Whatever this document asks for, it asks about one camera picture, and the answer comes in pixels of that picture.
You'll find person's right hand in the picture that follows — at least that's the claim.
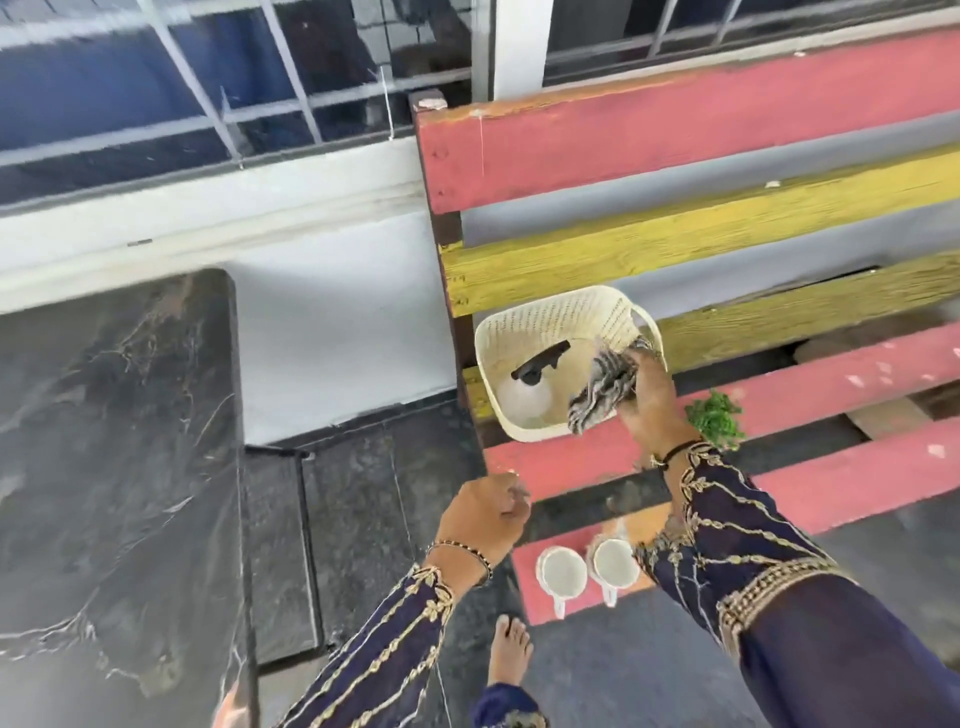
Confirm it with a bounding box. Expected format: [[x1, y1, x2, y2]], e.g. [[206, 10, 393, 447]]
[[616, 348, 703, 466]]

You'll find person's left hand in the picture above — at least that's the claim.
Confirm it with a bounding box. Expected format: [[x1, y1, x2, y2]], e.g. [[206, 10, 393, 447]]
[[433, 472, 532, 583]]

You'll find grey checkered cleaning cloth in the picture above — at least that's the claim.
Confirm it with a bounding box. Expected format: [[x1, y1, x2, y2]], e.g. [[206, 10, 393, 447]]
[[566, 337, 654, 436]]

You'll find small green potted plant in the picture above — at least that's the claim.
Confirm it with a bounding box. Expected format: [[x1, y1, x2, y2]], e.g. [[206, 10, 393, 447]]
[[683, 389, 748, 453]]

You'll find white gold-patterned cup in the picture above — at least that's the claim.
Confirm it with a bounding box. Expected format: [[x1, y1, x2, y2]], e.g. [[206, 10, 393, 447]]
[[534, 545, 590, 622], [587, 536, 643, 609]]

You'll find white spray bottle black trigger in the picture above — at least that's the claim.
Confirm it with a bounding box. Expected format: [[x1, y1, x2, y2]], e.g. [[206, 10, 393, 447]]
[[497, 339, 573, 423]]

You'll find person's right forearm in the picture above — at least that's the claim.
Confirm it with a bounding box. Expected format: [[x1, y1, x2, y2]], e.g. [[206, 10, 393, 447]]
[[633, 442, 858, 661]]

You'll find person's left forearm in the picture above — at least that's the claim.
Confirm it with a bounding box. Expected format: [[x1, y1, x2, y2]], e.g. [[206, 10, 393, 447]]
[[277, 551, 494, 728]]

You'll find person's bare foot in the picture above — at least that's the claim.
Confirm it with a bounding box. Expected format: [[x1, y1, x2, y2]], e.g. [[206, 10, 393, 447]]
[[487, 614, 535, 688]]

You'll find dark marble table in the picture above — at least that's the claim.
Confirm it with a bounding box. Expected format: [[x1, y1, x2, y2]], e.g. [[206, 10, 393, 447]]
[[0, 268, 260, 728]]

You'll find black wrist thread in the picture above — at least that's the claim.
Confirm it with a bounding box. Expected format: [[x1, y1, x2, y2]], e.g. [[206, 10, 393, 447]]
[[650, 438, 703, 472]]

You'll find cream perforated plastic basket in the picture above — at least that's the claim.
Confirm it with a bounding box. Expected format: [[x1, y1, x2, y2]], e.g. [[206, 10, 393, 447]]
[[474, 284, 669, 442]]

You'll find brown cardboard piece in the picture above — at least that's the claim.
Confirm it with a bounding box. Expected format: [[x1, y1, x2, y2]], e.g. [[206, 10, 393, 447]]
[[793, 322, 960, 442]]

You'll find pink and yellow wooden bench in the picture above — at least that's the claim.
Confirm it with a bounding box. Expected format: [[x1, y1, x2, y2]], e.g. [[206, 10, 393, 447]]
[[410, 26, 960, 628]]

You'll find navy gold embroidered dress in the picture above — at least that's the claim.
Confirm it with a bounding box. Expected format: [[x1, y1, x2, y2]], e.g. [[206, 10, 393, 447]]
[[470, 573, 960, 728]]

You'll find black and gold beaded bracelet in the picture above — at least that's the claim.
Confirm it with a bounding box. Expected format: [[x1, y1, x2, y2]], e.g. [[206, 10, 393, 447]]
[[425, 539, 495, 588]]

